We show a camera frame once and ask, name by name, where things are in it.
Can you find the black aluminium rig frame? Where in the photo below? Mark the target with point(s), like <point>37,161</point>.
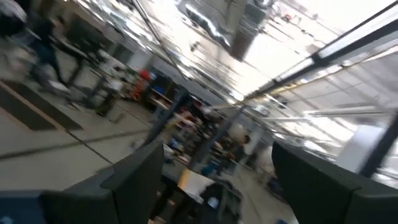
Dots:
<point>373,37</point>

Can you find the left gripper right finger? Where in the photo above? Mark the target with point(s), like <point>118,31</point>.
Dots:
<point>326,199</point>

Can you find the white-topped desk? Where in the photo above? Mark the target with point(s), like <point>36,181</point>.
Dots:
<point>194,183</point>

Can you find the person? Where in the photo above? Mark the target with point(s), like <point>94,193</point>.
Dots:
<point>46,49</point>

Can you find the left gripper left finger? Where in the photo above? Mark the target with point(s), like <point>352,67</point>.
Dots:
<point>133,193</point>

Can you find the dark floor mat tan border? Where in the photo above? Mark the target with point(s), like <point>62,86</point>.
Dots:
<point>37,112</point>

